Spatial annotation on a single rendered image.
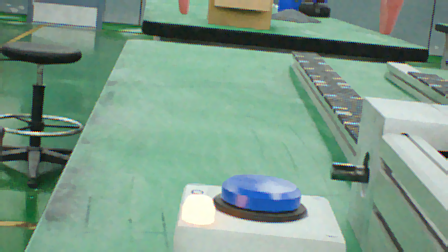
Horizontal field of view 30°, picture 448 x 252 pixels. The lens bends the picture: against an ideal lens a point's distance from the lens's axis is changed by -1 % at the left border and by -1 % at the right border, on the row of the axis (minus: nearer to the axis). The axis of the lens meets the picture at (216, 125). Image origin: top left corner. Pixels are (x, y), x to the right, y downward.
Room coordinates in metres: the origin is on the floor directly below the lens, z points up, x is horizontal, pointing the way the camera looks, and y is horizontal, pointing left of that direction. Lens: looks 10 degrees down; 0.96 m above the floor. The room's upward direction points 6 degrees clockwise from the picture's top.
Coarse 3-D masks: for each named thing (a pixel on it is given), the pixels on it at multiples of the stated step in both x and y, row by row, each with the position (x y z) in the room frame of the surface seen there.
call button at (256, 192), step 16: (240, 176) 0.42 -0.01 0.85; (256, 176) 0.43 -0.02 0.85; (224, 192) 0.41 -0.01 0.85; (240, 192) 0.40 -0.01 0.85; (256, 192) 0.40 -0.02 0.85; (272, 192) 0.40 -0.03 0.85; (288, 192) 0.40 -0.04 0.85; (256, 208) 0.39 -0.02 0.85; (272, 208) 0.39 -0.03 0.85; (288, 208) 0.40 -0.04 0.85
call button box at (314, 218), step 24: (192, 192) 0.43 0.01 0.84; (216, 192) 0.44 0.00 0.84; (216, 216) 0.39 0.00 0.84; (240, 216) 0.39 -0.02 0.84; (264, 216) 0.39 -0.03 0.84; (288, 216) 0.39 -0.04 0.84; (312, 216) 0.41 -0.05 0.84; (192, 240) 0.37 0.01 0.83; (216, 240) 0.37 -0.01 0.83; (240, 240) 0.37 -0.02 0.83; (264, 240) 0.37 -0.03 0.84; (288, 240) 0.37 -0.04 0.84; (312, 240) 0.37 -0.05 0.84; (336, 240) 0.38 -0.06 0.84
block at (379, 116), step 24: (384, 120) 0.53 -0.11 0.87; (408, 120) 0.53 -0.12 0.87; (432, 120) 0.54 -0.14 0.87; (360, 144) 0.61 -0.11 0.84; (432, 144) 0.53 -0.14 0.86; (336, 168) 0.57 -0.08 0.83; (360, 168) 0.57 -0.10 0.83; (384, 168) 0.53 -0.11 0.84; (360, 192) 0.58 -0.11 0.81; (360, 216) 0.57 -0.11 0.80; (360, 240) 0.56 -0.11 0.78
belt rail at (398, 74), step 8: (392, 64) 1.65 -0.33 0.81; (400, 64) 1.67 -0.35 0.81; (392, 72) 1.66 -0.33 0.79; (400, 72) 1.55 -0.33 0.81; (392, 80) 1.62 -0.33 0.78; (400, 80) 1.55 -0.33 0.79; (408, 80) 1.48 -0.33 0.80; (416, 80) 1.42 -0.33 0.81; (408, 88) 1.47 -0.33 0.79; (416, 88) 1.44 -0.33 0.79; (424, 88) 1.35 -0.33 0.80; (416, 96) 1.40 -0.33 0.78; (424, 96) 1.35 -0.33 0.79; (432, 96) 1.29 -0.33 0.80; (440, 96) 1.25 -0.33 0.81; (440, 104) 1.26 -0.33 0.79
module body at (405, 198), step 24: (384, 144) 0.52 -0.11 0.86; (408, 144) 0.50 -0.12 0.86; (408, 168) 0.45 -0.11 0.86; (432, 168) 0.44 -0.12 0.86; (384, 192) 0.50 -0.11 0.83; (408, 192) 0.48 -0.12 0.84; (432, 192) 0.39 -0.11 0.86; (384, 216) 0.49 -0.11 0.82; (408, 216) 0.43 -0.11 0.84; (432, 216) 0.39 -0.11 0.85; (384, 240) 0.48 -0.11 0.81; (408, 240) 0.42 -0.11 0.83; (432, 240) 0.38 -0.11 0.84
